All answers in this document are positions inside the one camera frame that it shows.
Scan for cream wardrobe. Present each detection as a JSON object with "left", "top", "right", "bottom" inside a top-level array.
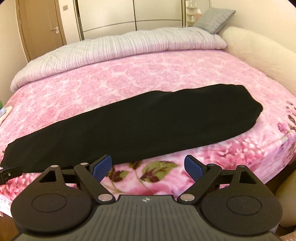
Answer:
[{"left": 73, "top": 0, "right": 211, "bottom": 40}]

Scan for wooden door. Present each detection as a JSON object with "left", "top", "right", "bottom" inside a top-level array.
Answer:
[{"left": 16, "top": 0, "right": 67, "bottom": 63}]

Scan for black pants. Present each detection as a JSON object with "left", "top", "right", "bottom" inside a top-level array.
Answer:
[{"left": 1, "top": 84, "right": 263, "bottom": 174}]

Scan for pink floral blanket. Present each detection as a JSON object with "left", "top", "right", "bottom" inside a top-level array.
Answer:
[{"left": 0, "top": 49, "right": 296, "bottom": 214}]

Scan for white corner shelf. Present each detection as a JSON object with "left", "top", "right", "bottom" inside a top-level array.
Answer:
[{"left": 186, "top": 0, "right": 204, "bottom": 26}]

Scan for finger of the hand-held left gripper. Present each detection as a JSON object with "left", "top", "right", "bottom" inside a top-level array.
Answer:
[{"left": 0, "top": 165, "right": 23, "bottom": 185}]

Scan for grey pillow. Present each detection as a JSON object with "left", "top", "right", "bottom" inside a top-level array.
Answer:
[{"left": 193, "top": 7, "right": 237, "bottom": 35}]

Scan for striped light quilt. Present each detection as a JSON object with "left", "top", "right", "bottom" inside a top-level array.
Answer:
[{"left": 10, "top": 27, "right": 227, "bottom": 92}]

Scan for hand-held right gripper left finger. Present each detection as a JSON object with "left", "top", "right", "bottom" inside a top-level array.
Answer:
[{"left": 37, "top": 155, "right": 115, "bottom": 205}]

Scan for cream padded headboard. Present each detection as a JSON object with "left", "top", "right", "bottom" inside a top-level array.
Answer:
[{"left": 218, "top": 26, "right": 296, "bottom": 102}]

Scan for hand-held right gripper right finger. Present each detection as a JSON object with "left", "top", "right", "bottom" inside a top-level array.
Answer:
[{"left": 177, "top": 155, "right": 260, "bottom": 205}]

